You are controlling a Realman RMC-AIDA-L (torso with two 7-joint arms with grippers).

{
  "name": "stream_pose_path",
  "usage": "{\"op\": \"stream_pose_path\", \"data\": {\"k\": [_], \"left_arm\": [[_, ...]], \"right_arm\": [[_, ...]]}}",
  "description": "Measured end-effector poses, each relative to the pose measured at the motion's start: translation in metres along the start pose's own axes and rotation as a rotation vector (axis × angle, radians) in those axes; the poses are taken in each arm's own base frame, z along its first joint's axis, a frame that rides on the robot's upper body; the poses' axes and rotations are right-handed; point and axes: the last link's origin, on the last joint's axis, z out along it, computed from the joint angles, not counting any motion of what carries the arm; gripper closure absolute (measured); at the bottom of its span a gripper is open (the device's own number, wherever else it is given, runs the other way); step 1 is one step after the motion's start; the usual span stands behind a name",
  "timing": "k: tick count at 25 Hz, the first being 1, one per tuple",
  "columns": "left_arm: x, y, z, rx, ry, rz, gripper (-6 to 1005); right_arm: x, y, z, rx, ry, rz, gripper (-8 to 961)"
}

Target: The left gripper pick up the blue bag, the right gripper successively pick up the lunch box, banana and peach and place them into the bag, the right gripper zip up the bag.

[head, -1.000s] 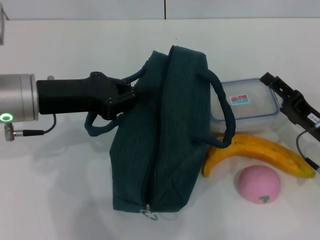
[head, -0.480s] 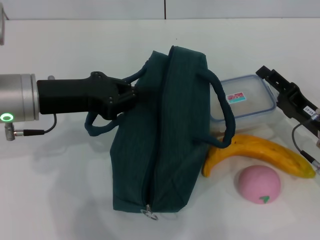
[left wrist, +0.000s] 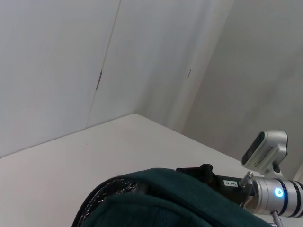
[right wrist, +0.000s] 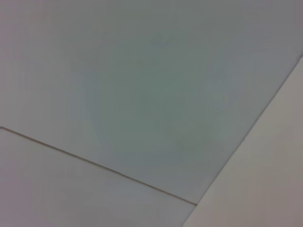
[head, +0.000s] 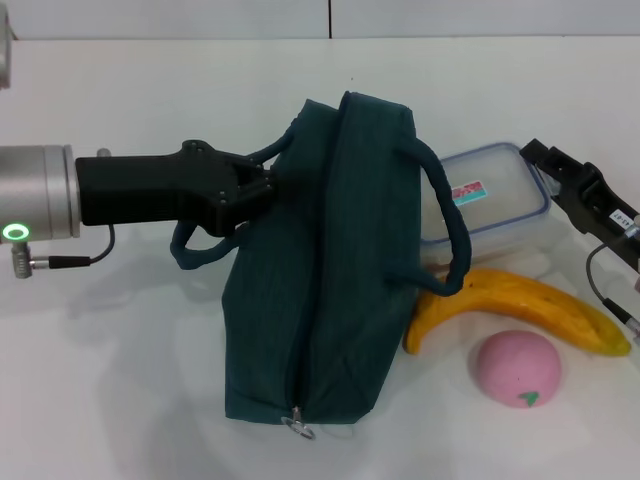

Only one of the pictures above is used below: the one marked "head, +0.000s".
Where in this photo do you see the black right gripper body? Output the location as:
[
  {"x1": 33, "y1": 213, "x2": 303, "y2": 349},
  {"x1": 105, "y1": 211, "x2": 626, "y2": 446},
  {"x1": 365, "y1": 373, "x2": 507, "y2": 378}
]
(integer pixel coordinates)
[{"x1": 574, "y1": 162, "x2": 640, "y2": 271}]

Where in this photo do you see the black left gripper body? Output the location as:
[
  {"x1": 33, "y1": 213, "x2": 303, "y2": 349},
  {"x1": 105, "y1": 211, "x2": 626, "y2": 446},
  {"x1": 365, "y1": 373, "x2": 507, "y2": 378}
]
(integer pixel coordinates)
[{"x1": 74, "y1": 140, "x2": 251, "y2": 238}]

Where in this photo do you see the clear plastic food container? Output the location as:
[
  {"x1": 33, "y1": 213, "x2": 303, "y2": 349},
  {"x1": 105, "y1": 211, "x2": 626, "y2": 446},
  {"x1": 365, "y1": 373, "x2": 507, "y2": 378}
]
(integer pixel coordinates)
[{"x1": 419, "y1": 142, "x2": 551, "y2": 274}]

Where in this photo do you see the dark teal fabric lunch bag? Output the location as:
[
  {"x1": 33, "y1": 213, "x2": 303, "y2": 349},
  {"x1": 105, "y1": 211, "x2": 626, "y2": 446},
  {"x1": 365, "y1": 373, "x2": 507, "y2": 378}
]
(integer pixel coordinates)
[{"x1": 169, "y1": 91, "x2": 474, "y2": 426}]

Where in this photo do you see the yellow banana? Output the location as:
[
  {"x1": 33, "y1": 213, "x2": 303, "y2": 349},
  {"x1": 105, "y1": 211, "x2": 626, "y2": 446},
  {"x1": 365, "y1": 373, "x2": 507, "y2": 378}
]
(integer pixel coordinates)
[{"x1": 403, "y1": 268, "x2": 632, "y2": 357}]

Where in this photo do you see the pink toy peach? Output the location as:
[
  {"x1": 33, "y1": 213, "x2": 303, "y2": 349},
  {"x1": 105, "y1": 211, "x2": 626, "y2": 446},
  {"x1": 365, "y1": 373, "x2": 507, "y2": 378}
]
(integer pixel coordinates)
[{"x1": 473, "y1": 329, "x2": 562, "y2": 410}]

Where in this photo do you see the metal zipper pull ring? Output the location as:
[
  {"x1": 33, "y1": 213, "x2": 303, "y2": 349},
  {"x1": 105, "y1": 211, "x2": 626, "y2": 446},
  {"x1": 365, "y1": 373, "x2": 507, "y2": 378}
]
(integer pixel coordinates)
[{"x1": 280, "y1": 407, "x2": 317, "y2": 441}]

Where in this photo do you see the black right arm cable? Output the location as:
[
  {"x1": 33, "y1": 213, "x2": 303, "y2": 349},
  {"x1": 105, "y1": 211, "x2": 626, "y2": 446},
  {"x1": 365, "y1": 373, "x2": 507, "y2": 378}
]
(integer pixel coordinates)
[{"x1": 585, "y1": 239, "x2": 640, "y2": 346}]

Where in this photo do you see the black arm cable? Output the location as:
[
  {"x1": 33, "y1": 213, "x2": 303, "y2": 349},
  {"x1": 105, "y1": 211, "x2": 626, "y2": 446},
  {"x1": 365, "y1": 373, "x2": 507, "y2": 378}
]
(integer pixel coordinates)
[
  {"x1": 32, "y1": 224, "x2": 117, "y2": 266},
  {"x1": 585, "y1": 239, "x2": 640, "y2": 346}
]

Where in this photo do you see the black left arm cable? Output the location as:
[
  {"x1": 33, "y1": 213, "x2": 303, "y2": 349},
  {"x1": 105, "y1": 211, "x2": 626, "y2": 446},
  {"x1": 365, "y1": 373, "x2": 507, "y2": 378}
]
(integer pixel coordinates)
[{"x1": 32, "y1": 224, "x2": 117, "y2": 266}]

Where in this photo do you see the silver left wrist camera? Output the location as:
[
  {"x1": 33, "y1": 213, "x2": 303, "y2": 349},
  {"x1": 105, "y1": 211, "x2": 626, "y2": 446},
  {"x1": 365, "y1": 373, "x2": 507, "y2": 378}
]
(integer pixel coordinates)
[{"x1": 0, "y1": 8, "x2": 14, "y2": 92}]

